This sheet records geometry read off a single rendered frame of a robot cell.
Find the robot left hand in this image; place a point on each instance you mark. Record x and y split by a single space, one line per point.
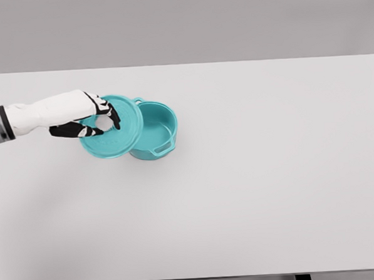
69 108

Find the teal pot lid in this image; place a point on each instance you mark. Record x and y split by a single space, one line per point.
118 140

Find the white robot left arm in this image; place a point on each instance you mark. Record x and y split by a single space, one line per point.
16 119

